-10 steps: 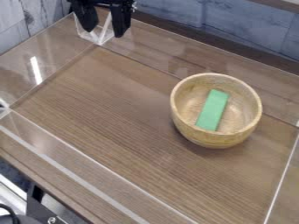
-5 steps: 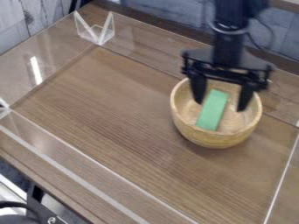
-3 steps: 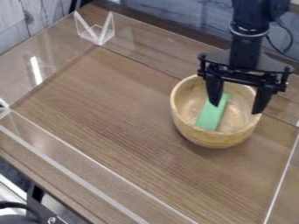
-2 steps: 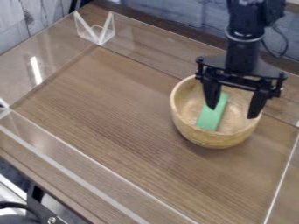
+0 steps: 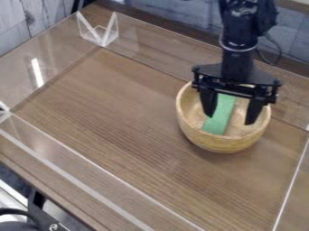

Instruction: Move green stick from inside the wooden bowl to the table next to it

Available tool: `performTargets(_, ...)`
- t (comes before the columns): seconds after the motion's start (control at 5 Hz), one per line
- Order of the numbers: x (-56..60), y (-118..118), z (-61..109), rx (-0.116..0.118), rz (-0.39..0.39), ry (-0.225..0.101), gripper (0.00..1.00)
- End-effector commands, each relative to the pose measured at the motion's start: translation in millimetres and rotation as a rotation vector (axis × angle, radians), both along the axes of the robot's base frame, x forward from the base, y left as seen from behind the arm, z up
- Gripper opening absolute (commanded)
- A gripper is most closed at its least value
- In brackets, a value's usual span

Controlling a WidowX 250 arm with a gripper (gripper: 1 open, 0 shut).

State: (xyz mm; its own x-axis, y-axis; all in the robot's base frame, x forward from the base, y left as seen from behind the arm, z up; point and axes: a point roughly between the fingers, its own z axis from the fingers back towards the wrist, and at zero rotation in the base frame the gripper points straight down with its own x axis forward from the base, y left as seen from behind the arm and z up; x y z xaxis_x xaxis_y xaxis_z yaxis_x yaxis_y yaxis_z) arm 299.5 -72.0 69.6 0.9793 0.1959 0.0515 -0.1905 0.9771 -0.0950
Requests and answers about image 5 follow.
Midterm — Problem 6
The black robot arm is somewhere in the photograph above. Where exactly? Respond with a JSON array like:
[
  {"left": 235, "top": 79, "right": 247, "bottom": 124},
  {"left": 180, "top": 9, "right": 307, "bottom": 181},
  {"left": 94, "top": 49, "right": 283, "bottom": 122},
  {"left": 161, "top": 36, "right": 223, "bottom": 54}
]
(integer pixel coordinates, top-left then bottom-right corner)
[{"left": 192, "top": 0, "right": 283, "bottom": 125}]

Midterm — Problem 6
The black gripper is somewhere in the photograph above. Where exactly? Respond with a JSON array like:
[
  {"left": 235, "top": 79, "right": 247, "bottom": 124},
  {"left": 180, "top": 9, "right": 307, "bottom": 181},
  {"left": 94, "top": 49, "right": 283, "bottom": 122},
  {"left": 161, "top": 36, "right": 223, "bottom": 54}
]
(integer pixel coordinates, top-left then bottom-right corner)
[{"left": 192, "top": 41, "right": 283, "bottom": 125}]

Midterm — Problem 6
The black table frame bracket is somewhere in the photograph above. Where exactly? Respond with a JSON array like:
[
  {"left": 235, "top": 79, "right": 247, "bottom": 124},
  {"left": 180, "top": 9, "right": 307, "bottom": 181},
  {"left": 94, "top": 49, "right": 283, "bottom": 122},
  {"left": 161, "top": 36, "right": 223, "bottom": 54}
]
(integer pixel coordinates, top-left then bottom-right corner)
[{"left": 29, "top": 190, "right": 72, "bottom": 231}]

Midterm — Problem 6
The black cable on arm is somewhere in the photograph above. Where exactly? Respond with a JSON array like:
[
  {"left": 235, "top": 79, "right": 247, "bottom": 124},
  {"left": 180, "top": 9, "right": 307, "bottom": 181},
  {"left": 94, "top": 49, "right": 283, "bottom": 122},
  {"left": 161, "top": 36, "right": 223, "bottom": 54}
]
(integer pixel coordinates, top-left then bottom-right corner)
[{"left": 255, "top": 32, "right": 284, "bottom": 67}]

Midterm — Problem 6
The green rectangular stick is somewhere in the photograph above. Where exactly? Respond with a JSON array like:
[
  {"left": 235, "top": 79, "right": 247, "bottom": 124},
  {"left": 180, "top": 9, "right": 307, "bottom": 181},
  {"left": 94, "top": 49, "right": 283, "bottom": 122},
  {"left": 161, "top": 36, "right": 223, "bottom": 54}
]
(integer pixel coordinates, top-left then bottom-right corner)
[{"left": 203, "top": 94, "right": 237, "bottom": 135}]

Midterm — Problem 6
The clear acrylic tray wall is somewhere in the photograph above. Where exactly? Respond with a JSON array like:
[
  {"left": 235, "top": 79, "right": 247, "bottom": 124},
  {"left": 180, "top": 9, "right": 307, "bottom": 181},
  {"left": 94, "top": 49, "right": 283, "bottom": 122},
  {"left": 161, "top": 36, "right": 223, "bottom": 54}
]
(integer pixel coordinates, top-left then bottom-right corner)
[{"left": 0, "top": 103, "right": 204, "bottom": 231}]

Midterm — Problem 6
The clear acrylic stand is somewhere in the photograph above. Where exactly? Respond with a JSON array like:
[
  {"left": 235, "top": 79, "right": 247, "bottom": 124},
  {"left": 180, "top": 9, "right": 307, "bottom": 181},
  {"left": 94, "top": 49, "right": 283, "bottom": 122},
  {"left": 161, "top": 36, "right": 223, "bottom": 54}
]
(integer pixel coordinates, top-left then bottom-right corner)
[{"left": 77, "top": 12, "right": 118, "bottom": 47}]

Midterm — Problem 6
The wooden bowl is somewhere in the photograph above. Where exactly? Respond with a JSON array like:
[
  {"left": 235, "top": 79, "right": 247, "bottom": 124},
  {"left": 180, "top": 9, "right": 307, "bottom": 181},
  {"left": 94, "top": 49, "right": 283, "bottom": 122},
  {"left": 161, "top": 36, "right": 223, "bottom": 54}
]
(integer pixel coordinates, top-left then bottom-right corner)
[{"left": 177, "top": 82, "right": 272, "bottom": 153}]

